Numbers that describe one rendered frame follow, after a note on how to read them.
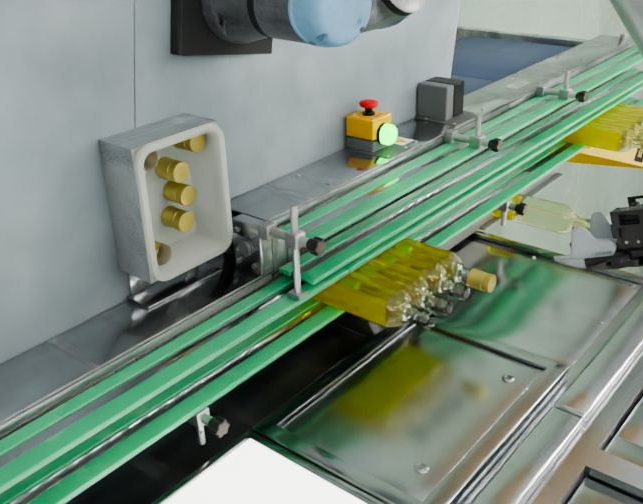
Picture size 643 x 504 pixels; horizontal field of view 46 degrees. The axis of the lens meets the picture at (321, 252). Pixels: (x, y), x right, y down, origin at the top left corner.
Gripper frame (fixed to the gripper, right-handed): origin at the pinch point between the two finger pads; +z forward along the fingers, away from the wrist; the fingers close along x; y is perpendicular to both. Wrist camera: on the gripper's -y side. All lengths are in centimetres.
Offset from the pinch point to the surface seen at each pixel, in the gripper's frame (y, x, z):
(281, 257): 7.9, 14.1, 46.3
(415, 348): -17.3, -1.6, 35.7
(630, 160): -59, -316, 116
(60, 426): 3, 63, 44
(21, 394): 7, 63, 50
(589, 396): -28.1, -7.3, 6.4
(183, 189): 25, 29, 47
